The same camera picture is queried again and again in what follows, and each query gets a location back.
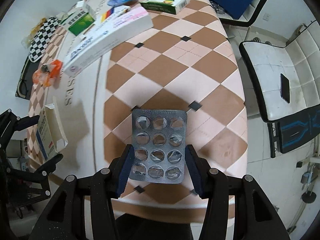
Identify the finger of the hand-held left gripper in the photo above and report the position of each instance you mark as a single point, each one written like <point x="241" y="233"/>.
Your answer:
<point x="10" y="127"/>
<point x="37" y="177"/>

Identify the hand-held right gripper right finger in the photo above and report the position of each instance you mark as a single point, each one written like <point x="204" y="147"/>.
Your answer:
<point x="196" y="173"/>

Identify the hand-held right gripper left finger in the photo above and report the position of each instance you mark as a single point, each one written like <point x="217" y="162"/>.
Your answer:
<point x="126" y="172"/>

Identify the silver blister pack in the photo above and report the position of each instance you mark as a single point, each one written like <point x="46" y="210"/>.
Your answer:
<point x="158" y="145"/>

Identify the large white pink medicine box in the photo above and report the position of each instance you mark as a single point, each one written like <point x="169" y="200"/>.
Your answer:
<point x="100" y="45"/>

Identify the green white medicine box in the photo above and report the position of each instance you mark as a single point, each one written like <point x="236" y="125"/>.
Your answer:
<point x="77" y="22"/>

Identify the open white blue medicine box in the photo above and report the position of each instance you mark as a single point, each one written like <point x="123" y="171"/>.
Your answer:
<point x="53" y="130"/>

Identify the orange plastic wrapper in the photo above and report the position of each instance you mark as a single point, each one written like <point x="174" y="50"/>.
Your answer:
<point x="50" y="72"/>

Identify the clear yellow snack bag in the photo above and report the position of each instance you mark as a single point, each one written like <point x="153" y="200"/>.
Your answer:
<point x="27" y="38"/>

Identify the black white checkered cloth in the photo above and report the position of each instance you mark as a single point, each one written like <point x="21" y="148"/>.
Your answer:
<point x="41" y="40"/>

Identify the brown pink checkered tablecloth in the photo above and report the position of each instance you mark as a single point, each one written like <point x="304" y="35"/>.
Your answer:
<point x="175" y="62"/>

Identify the white padded chair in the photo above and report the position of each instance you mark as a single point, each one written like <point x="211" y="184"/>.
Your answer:
<point x="272" y="80"/>

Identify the black smartphone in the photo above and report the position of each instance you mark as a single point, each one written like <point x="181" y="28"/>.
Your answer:
<point x="285" y="87"/>

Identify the silver blister strip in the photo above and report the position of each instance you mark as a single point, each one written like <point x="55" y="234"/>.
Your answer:
<point x="217" y="7"/>

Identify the dark green medicine box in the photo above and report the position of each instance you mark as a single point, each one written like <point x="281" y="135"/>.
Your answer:
<point x="162" y="3"/>

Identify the white chair with blue cushion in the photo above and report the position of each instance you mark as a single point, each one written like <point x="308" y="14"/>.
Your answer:
<point x="260" y="2"/>

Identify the white wall socket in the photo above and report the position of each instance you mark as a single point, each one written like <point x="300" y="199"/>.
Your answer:
<point x="266" y="17"/>

